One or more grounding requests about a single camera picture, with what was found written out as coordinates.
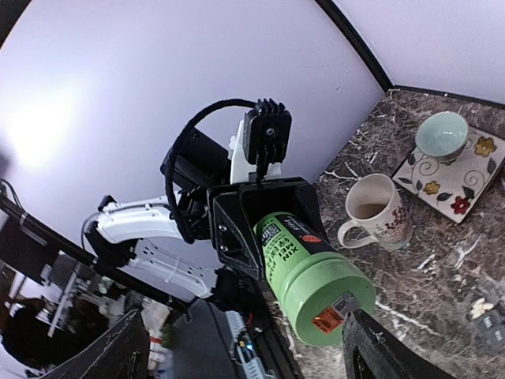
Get beige ceramic mug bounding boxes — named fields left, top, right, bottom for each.
left=338, top=173, right=413, bottom=250

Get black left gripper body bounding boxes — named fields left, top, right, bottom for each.
left=207, top=177, right=327, bottom=280

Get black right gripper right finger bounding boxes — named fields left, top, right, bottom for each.
left=342, top=310, right=454, bottom=379

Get green pill bottle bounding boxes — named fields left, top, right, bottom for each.
left=255, top=212, right=376, bottom=347

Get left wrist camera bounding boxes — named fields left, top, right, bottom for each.
left=229, top=99, right=292, bottom=184

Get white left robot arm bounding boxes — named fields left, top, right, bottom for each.
left=83, top=129, right=325, bottom=313

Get grey weekly pill organizer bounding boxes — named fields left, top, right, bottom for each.
left=472, top=309, right=504, bottom=351

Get black corner frame post left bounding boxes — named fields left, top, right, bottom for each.
left=315, top=0, right=394, bottom=92

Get square floral ceramic plate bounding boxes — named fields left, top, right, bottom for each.
left=392, top=127, right=504, bottom=224

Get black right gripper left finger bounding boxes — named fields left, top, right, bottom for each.
left=43, top=310, right=150, bottom=379

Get beige pills in organizer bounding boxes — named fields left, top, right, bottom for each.
left=469, top=298, right=495, bottom=319

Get celadon bowl on plate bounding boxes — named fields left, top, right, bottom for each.
left=415, top=111, right=469, bottom=163

